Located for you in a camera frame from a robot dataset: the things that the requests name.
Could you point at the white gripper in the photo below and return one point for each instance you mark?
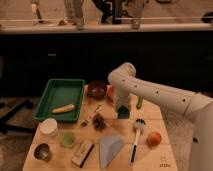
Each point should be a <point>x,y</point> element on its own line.
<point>122,102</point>

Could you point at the green sponge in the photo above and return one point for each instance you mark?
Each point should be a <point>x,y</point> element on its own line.
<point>123,112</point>

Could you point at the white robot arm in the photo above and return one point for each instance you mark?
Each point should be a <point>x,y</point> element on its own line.
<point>196,107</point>

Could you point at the green plastic cup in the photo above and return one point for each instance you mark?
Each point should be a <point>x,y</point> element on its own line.
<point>67,139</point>

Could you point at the white paper cup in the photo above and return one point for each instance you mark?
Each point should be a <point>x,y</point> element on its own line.
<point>49,127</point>

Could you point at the metal cup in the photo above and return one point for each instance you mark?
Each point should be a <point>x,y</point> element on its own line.
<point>43,152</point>

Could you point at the orange bowl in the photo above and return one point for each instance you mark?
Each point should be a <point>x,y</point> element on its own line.
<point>110,93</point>

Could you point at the dark maroon bowl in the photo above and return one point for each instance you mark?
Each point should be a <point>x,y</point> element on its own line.
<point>97,89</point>

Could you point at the white dish brush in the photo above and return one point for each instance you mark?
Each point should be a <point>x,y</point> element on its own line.
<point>138,127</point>

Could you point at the brown pine cone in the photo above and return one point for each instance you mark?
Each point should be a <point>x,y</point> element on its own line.
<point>99,122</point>

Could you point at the small paint brush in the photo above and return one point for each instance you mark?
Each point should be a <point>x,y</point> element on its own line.
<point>85,122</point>

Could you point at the blue folded cloth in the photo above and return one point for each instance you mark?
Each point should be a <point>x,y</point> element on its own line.
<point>109,147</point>

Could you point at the orange peach fruit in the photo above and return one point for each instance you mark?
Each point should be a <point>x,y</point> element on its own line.
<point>153,139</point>

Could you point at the yellow banana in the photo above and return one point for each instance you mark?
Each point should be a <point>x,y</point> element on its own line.
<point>63,109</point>

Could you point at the green plastic tray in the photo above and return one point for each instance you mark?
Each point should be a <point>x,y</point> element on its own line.
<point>59,93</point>

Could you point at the black office chair base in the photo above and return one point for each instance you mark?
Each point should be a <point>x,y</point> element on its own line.
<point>4,127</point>

